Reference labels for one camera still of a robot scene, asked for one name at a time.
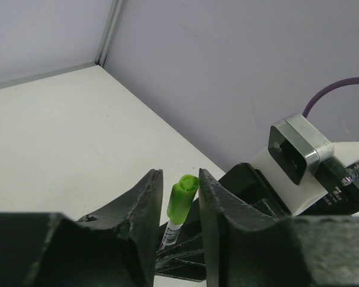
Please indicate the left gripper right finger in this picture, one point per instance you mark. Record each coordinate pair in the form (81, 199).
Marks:
(244, 247)

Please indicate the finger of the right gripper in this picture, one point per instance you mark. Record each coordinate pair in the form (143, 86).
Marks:
(183, 260)

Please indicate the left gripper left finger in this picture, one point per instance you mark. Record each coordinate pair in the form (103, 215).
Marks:
(113, 246)

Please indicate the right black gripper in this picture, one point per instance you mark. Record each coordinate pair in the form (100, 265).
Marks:
(249, 185)

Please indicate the light green pen cap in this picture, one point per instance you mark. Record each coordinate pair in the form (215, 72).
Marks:
(181, 198)

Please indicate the silver green tip pen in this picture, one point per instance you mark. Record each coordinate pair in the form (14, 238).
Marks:
(170, 235)

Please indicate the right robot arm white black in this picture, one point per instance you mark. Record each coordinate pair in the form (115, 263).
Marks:
(239, 233)

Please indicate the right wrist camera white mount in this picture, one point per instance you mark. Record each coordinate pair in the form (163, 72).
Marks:
(311, 175)

